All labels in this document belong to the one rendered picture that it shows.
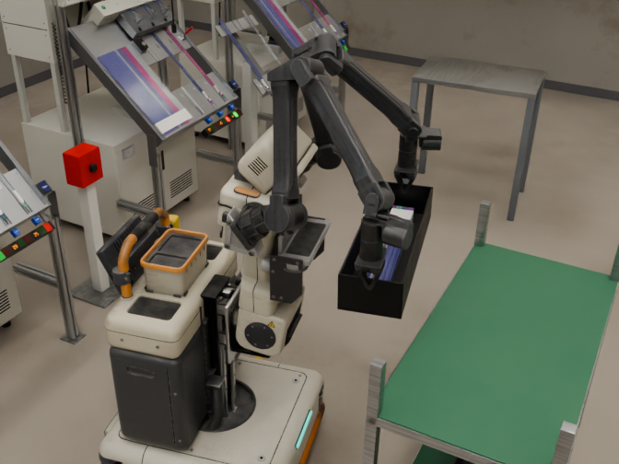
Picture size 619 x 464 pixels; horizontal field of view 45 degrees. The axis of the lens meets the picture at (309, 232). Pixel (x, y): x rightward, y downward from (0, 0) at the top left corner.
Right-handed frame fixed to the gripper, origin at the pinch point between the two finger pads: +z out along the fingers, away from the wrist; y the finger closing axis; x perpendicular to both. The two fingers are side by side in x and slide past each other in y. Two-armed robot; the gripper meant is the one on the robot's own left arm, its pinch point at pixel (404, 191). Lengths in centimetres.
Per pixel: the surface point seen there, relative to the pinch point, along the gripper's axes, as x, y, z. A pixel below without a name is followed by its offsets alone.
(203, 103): 129, 135, 34
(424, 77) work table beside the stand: 20, 203, 31
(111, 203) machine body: 170, 98, 81
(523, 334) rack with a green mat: -41, -45, 15
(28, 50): 211, 108, 4
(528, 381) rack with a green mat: -43, -64, 15
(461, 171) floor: -5, 255, 112
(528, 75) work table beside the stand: -37, 228, 32
